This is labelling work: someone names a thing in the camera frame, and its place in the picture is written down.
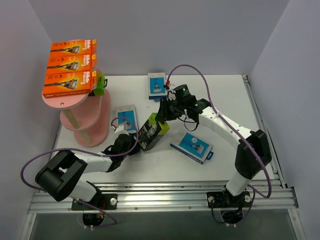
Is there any blue Harry's razor box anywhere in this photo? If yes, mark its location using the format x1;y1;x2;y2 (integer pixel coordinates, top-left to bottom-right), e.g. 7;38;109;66
115;104;139;135

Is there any black green Gillette Labs box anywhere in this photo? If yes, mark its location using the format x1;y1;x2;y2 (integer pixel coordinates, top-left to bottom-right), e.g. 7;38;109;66
88;73;108;97

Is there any orange Gillette Fusion box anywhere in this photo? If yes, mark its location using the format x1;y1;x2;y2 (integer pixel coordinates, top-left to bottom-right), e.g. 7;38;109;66
46;54;98;75
42;70;97;98

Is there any orange Gillette Fusion5 razor box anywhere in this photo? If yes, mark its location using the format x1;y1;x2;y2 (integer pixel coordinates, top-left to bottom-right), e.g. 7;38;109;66
49;39;97;58

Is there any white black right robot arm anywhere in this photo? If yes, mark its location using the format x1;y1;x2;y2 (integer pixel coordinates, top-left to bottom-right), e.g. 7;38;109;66
155;84;272;207

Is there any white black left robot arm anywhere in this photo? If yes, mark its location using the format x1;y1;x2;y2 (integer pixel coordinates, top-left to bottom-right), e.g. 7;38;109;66
35;134;140;210

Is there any pink three-tier wooden shelf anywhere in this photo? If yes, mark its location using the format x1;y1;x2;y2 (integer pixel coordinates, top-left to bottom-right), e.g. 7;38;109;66
42;89;111;147

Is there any blue Harry's box far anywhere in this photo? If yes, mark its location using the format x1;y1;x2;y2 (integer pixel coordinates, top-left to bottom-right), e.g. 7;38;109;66
147;72;167;101

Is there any blue Harry's box tilted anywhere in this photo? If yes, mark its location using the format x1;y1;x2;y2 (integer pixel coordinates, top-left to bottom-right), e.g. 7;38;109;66
170;130;214;165

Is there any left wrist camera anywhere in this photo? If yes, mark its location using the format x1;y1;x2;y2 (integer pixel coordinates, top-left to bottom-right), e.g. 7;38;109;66
114;123;129;136

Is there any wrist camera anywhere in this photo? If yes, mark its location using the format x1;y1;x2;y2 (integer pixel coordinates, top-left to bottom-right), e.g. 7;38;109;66
114;123;129;136
163;80;176;94

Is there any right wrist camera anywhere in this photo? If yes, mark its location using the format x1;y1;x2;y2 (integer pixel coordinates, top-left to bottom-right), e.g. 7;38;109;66
163;80;176;94

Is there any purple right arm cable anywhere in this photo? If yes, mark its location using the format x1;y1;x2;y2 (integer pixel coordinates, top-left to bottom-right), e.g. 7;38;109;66
164;64;273;226

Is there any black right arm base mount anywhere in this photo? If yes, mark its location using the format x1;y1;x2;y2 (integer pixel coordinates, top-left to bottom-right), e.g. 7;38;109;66
206;190;252;209

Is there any aluminium mounting rail frame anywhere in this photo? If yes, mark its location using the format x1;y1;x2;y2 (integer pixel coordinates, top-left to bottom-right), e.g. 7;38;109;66
19;74;307;240

